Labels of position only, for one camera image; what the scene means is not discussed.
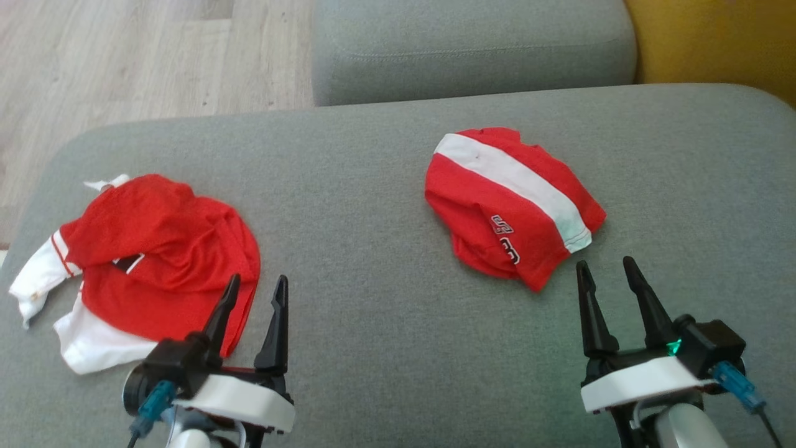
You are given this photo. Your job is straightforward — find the right black cable teal plug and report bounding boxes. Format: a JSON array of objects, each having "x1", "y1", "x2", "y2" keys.
[{"x1": 709, "y1": 361, "x2": 784, "y2": 448}]

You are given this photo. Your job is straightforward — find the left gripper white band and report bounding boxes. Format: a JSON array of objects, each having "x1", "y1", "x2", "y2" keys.
[{"x1": 173, "y1": 273, "x2": 297, "y2": 435}]

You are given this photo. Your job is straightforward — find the black cable teal plug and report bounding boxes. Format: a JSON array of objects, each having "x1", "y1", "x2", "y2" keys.
[
  {"x1": 709, "y1": 361, "x2": 784, "y2": 448},
  {"x1": 127, "y1": 381, "x2": 178, "y2": 448}
]

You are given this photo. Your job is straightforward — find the wide yellow sofa backrest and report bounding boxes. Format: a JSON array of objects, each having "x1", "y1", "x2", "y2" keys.
[{"x1": 624, "y1": 0, "x2": 796, "y2": 110}]

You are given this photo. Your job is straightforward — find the left black cable teal plug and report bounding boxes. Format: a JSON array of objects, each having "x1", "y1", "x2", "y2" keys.
[{"x1": 127, "y1": 381, "x2": 178, "y2": 448}]

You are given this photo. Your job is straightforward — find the red jersey with white sleeves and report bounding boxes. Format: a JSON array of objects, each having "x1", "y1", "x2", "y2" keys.
[{"x1": 9, "y1": 173, "x2": 262, "y2": 376}]

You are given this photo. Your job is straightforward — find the red shorts with white stripe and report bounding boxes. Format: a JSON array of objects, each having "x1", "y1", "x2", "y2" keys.
[{"x1": 425, "y1": 127, "x2": 607, "y2": 293}]

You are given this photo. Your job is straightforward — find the large grey sofa seat cushion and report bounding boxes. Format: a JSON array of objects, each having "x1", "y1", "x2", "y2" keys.
[{"x1": 0, "y1": 83, "x2": 796, "y2": 448}]

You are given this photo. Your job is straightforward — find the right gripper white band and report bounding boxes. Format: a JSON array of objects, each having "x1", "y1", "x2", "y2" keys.
[{"x1": 576, "y1": 256, "x2": 717, "y2": 416}]

